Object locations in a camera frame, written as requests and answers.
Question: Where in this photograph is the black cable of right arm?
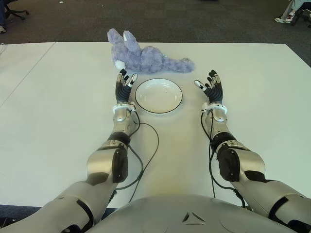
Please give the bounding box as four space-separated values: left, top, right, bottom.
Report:
199 109 246 209

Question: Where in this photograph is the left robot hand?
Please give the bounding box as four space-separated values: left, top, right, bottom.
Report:
114 68 139 105

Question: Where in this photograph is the silver robot torso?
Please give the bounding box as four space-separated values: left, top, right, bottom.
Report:
89 193 299 233

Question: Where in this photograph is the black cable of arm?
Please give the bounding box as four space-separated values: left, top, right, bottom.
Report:
106 109 160 202
199 109 246 209

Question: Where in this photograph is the purple plush bunny doll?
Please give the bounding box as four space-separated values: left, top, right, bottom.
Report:
107 28 195 74

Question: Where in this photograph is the person in white shoe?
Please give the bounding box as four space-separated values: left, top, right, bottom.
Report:
0 0 7 34

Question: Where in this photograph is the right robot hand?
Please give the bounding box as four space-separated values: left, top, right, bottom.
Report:
193 69 224 105

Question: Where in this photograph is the white plate with black rim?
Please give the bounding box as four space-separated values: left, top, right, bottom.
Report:
135 78 184 115

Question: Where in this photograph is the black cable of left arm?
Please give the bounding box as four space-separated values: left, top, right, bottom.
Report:
106 109 160 202

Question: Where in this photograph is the seated person in light trousers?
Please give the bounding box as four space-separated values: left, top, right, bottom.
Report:
274 0 311 24

